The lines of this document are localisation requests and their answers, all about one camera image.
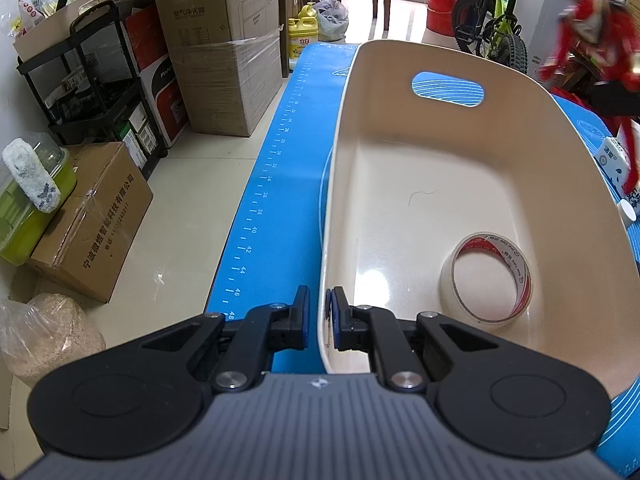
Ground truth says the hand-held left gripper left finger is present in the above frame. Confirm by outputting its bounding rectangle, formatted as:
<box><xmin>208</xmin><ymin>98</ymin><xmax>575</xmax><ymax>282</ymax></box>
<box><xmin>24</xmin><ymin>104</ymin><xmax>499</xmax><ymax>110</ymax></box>
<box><xmin>140</xmin><ymin>285</ymin><xmax>311</xmax><ymax>394</ymax></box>

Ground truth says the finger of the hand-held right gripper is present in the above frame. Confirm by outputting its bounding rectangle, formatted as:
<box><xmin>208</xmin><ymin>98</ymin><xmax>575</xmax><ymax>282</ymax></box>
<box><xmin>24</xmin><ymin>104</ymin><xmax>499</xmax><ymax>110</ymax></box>
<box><xmin>588</xmin><ymin>79</ymin><xmax>640</xmax><ymax>120</ymax></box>

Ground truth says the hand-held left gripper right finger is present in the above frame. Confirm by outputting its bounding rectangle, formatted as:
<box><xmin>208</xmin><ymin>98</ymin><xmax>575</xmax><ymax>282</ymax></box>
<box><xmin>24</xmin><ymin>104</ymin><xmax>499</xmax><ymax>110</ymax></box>
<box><xmin>324</xmin><ymin>286</ymin><xmax>501</xmax><ymax>394</ymax></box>

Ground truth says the red toy robot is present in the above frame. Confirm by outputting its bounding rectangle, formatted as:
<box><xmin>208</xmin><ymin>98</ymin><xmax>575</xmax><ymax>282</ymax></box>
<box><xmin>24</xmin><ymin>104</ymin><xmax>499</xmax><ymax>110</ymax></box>
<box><xmin>537</xmin><ymin>0</ymin><xmax>640</xmax><ymax>201</ymax></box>

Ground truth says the beige plastic storage bin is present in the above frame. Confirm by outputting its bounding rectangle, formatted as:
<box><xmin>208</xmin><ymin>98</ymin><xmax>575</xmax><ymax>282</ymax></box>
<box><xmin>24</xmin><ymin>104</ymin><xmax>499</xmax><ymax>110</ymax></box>
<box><xmin>317</xmin><ymin>39</ymin><xmax>632</xmax><ymax>376</ymax></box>

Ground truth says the clear packing tape roll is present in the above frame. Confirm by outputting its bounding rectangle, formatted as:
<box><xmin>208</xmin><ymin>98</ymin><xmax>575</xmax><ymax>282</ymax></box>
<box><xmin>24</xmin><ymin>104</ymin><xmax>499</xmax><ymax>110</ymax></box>
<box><xmin>440</xmin><ymin>231</ymin><xmax>534</xmax><ymax>329</ymax></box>

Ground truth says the small white blue box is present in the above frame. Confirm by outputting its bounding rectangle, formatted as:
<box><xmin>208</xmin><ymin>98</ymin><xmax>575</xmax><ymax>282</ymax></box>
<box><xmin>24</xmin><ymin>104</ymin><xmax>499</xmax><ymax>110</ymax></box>
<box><xmin>595</xmin><ymin>136</ymin><xmax>634</xmax><ymax>196</ymax></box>

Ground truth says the white appliance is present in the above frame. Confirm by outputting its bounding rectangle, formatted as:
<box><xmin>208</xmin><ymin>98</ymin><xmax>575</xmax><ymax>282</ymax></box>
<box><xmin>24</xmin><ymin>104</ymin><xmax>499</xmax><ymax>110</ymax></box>
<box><xmin>520</xmin><ymin>0</ymin><xmax>581</xmax><ymax>69</ymax></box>

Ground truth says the green black bicycle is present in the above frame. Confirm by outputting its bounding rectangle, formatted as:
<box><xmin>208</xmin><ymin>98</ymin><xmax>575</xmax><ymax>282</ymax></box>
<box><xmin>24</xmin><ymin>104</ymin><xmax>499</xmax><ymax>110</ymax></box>
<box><xmin>452</xmin><ymin>0</ymin><xmax>541</xmax><ymax>79</ymax></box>

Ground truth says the blue measuring mat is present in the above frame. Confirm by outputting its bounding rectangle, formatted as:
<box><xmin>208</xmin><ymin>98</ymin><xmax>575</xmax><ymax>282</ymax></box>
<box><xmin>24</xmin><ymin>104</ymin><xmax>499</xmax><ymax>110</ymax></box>
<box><xmin>204</xmin><ymin>42</ymin><xmax>640</xmax><ymax>478</ymax></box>

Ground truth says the red bucket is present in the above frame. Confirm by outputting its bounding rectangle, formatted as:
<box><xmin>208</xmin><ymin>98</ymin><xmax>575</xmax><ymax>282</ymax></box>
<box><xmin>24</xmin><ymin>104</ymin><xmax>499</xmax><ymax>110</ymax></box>
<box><xmin>425</xmin><ymin>0</ymin><xmax>464</xmax><ymax>37</ymax></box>

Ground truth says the cardboard box with red print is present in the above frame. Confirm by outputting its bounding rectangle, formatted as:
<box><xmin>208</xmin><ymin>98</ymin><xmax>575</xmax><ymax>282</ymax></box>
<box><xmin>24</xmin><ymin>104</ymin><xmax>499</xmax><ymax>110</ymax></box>
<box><xmin>29</xmin><ymin>142</ymin><xmax>155</xmax><ymax>304</ymax></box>

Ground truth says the clear bag of sawdust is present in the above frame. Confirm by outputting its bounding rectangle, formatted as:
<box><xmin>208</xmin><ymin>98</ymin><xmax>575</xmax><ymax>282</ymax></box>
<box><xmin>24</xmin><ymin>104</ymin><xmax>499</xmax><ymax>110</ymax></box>
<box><xmin>0</xmin><ymin>292</ymin><xmax>107</xmax><ymax>397</ymax></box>

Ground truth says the tall taped cardboard box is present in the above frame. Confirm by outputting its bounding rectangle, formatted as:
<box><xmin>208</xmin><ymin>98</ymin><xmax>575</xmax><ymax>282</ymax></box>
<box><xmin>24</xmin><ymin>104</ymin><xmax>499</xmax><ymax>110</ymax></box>
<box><xmin>152</xmin><ymin>0</ymin><xmax>286</xmax><ymax>137</ymax></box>

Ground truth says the red white appliance box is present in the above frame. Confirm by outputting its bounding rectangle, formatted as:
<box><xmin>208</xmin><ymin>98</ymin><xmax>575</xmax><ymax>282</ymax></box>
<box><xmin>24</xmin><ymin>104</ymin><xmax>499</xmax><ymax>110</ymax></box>
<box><xmin>125</xmin><ymin>5</ymin><xmax>191</xmax><ymax>149</ymax></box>

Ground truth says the yellow detergent jug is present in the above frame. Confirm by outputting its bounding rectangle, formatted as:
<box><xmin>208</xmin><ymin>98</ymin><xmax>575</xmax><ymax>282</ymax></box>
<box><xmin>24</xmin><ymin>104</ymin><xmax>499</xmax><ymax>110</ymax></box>
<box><xmin>287</xmin><ymin>19</ymin><xmax>320</xmax><ymax>59</ymax></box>
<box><xmin>299</xmin><ymin>2</ymin><xmax>320</xmax><ymax>36</ymax></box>

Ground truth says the green container with clear lid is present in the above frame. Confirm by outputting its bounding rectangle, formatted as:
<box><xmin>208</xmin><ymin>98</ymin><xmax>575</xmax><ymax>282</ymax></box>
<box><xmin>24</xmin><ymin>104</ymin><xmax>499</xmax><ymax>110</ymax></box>
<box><xmin>0</xmin><ymin>132</ymin><xmax>79</xmax><ymax>267</ymax></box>

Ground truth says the black shelf cart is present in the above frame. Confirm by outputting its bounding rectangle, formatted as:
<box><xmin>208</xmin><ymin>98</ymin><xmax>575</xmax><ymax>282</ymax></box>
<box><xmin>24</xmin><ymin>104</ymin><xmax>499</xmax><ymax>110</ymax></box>
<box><xmin>17</xmin><ymin>0</ymin><xmax>169</xmax><ymax>181</ymax></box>

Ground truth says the grey plastic bag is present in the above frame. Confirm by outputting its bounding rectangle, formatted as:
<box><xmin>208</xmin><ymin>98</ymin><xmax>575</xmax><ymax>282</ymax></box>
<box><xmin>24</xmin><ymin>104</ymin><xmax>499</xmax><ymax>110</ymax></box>
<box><xmin>312</xmin><ymin>0</ymin><xmax>350</xmax><ymax>42</ymax></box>

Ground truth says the white paint roller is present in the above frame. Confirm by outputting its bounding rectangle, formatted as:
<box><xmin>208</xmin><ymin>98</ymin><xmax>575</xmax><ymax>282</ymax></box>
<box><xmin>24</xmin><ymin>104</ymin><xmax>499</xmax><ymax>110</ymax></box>
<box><xmin>2</xmin><ymin>137</ymin><xmax>62</xmax><ymax>214</ymax></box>

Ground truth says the flat cardboard piece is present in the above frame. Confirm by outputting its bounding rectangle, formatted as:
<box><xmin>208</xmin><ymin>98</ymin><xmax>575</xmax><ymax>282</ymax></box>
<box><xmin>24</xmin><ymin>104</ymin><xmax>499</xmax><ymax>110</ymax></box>
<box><xmin>0</xmin><ymin>355</ymin><xmax>28</xmax><ymax>432</ymax></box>

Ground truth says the white red snack bag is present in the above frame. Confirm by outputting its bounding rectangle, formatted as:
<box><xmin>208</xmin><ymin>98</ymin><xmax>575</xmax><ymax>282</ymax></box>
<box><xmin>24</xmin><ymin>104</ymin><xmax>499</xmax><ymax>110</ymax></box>
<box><xmin>16</xmin><ymin>0</ymin><xmax>47</xmax><ymax>30</ymax></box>

